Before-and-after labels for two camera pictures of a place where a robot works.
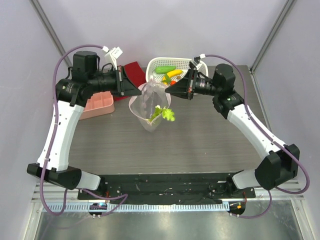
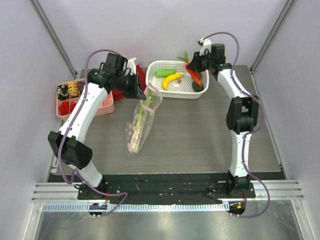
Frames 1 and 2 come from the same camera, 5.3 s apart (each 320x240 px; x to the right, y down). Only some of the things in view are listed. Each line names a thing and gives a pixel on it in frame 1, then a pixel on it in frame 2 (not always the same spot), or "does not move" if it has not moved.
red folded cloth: [136, 74] does not move
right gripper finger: [183, 87] -> [192, 66]
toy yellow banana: [172, 73] -> [168, 79]
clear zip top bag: [150, 105] -> [141, 123]
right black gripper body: [190, 84] -> [197, 62]
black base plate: [173, 189] does not move
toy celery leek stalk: [167, 113] -> [136, 129]
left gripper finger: [125, 86] -> [139, 93]
